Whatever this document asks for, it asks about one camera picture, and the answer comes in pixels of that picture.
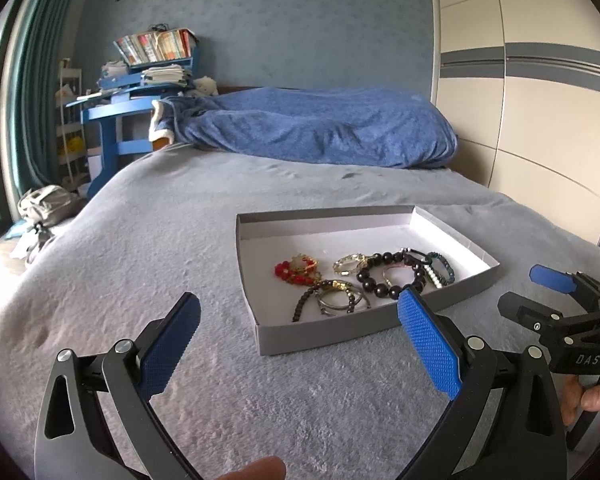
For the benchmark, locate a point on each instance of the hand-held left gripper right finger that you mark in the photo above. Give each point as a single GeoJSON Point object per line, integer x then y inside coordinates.
{"type": "Point", "coordinates": [427, 340]}

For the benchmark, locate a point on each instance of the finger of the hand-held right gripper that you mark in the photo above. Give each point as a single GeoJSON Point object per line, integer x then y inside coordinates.
{"type": "Point", "coordinates": [525, 312]}
{"type": "Point", "coordinates": [552, 280]}

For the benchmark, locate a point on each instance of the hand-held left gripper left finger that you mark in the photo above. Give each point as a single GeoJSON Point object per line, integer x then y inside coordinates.
{"type": "Point", "coordinates": [172, 345]}

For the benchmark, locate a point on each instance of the grey cardboard box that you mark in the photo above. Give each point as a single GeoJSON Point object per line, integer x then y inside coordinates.
{"type": "Point", "coordinates": [330, 240]}

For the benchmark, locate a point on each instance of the person's right hand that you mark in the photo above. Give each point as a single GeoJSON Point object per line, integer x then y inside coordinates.
{"type": "Point", "coordinates": [592, 400]}

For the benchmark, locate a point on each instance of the person's left hand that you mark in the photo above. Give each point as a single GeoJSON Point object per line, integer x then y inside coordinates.
{"type": "Point", "coordinates": [260, 470]}

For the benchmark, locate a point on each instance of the grey bed blanket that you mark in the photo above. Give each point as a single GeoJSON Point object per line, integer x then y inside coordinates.
{"type": "Point", "coordinates": [155, 220]}

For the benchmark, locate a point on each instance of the grey backpack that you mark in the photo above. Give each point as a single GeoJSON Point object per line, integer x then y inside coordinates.
{"type": "Point", "coordinates": [47, 205]}

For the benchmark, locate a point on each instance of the beige wardrobe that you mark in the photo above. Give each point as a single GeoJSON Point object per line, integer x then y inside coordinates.
{"type": "Point", "coordinates": [530, 85]}

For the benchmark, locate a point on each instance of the blue desk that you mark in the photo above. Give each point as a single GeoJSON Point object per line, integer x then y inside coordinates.
{"type": "Point", "coordinates": [105, 135]}

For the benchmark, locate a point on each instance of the blue pillow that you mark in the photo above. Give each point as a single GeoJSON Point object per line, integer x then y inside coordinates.
{"type": "Point", "coordinates": [330, 125]}

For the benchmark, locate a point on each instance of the white shelf rack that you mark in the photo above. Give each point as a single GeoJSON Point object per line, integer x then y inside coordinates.
{"type": "Point", "coordinates": [70, 125]}

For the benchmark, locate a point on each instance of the white plush toy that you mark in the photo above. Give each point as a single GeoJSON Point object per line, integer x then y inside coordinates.
{"type": "Point", "coordinates": [206, 86]}

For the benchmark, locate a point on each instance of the stack of papers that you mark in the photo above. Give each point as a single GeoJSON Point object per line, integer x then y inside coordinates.
{"type": "Point", "coordinates": [165, 75]}

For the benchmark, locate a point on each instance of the teal curtain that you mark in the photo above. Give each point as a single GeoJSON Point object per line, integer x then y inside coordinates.
{"type": "Point", "coordinates": [35, 85]}

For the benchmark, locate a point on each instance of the row of books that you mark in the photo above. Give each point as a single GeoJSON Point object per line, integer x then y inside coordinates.
{"type": "Point", "coordinates": [155, 47]}

